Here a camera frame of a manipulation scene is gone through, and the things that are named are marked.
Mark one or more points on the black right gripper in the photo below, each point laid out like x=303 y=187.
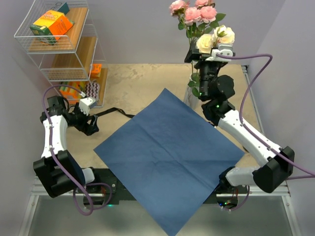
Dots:
x=193 y=54

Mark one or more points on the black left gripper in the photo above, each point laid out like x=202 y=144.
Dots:
x=87 y=129

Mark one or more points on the pink rose stem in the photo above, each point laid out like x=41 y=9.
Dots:
x=194 y=81
x=201 y=18

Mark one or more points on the white rose stem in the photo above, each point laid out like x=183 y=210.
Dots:
x=221 y=35

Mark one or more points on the blue wrapping paper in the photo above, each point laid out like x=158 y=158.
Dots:
x=170 y=159

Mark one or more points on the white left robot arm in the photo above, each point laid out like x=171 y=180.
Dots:
x=56 y=119

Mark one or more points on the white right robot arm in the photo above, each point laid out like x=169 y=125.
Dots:
x=275 y=162

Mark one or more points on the white ribbed ceramic vase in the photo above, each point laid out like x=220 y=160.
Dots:
x=190 y=99

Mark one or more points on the purple zigzag scrubber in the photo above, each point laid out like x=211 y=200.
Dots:
x=92 y=90

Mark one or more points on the orange yellow sponge pack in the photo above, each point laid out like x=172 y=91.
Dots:
x=70 y=94

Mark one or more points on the small orange box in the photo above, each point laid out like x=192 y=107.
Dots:
x=95 y=70

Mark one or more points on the orange green carton box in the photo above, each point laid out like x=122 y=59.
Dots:
x=51 y=26

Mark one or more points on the teal box on shelf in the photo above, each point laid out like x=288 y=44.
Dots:
x=63 y=7

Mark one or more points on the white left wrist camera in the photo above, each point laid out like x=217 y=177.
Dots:
x=86 y=104

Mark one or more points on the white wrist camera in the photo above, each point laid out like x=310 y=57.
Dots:
x=86 y=104
x=222 y=53

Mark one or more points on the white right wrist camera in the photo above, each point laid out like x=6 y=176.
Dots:
x=222 y=53

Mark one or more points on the white wire wooden shelf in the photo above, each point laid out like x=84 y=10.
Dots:
x=71 y=58

